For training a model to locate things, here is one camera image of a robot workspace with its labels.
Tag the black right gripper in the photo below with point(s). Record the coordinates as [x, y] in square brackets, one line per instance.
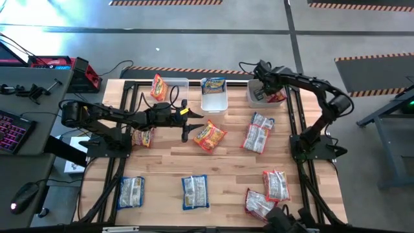
[268, 81]

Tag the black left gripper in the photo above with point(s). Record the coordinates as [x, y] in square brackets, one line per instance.
[178, 119]

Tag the blue Maruchan noodle pack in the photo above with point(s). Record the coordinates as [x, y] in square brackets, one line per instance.
[195, 192]
[213, 85]
[131, 193]

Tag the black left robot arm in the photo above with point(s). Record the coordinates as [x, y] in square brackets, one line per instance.
[106, 113]

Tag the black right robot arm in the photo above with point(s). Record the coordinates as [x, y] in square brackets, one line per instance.
[307, 81]

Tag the red orange Maruchan noodle pack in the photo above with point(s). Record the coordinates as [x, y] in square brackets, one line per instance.
[144, 138]

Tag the yellow tag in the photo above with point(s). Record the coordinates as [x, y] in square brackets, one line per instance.
[184, 111]

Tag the grey plastic bin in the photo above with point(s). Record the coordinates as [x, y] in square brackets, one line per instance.
[254, 103]

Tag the white plastic bin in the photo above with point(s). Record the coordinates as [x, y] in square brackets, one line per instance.
[213, 103]

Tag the clear plastic bin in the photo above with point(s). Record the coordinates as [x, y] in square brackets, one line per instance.
[166, 103]

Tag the black hazard striped floor mat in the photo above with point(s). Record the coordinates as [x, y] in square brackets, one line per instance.
[372, 74]
[355, 6]
[161, 2]

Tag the red black battery charger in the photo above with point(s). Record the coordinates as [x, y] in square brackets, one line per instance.
[81, 77]

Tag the black bulky object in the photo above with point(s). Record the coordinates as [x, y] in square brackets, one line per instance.
[281, 221]

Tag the work table with metal legs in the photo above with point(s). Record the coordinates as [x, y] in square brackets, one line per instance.
[388, 145]

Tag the black desk leg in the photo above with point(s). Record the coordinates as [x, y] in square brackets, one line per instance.
[64, 152]

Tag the grey office desk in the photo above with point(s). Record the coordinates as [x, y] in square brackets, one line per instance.
[39, 106]

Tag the red black tool case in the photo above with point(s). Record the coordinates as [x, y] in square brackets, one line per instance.
[48, 62]

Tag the black desk clamp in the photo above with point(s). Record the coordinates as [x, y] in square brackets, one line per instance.
[34, 92]

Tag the black round knob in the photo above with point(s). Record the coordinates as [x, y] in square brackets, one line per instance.
[43, 212]

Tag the dark office desk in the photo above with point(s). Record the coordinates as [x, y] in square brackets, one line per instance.
[19, 168]

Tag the backlit computer keyboard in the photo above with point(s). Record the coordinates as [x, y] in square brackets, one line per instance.
[13, 132]

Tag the black computer mouse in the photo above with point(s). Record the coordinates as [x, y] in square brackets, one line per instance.
[24, 197]

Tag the black desk monitor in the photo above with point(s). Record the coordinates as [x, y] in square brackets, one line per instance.
[9, 56]

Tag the black aluminium table frame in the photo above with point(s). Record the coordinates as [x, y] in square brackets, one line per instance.
[194, 83]

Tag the silver metal bracket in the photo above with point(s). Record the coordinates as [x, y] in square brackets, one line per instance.
[119, 229]

